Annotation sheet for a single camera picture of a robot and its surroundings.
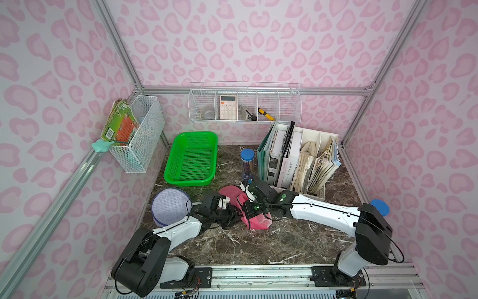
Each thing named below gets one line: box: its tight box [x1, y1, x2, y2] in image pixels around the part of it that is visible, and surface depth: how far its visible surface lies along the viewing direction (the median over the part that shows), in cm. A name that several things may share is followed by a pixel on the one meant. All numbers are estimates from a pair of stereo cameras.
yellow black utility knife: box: [257, 107, 276, 121], surface depth 100 cm
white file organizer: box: [257, 121, 342, 200], surface depth 88 cm
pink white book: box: [277, 156, 299, 189], surface depth 87 cm
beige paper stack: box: [290, 140, 317, 194], surface depth 89 cm
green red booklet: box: [100, 99, 141, 146], surface depth 73 cm
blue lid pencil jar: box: [240, 148, 255, 181], surface depth 94 cm
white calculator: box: [219, 95, 238, 121], surface depth 97 cm
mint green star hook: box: [90, 138, 115, 153], surface depth 64 cm
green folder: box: [257, 120, 280, 183], surface depth 82 cm
